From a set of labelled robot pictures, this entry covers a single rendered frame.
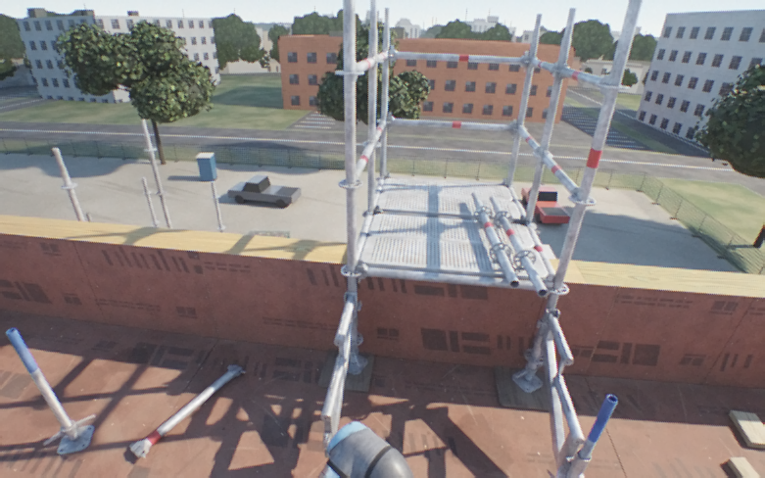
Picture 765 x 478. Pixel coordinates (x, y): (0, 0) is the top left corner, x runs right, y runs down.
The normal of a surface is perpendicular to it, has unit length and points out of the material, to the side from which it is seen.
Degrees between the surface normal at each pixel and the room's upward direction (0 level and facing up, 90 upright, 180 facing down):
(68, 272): 90
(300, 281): 90
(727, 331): 90
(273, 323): 90
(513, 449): 0
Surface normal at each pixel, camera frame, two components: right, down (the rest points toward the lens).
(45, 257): -0.11, 0.47
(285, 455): 0.03, -0.88
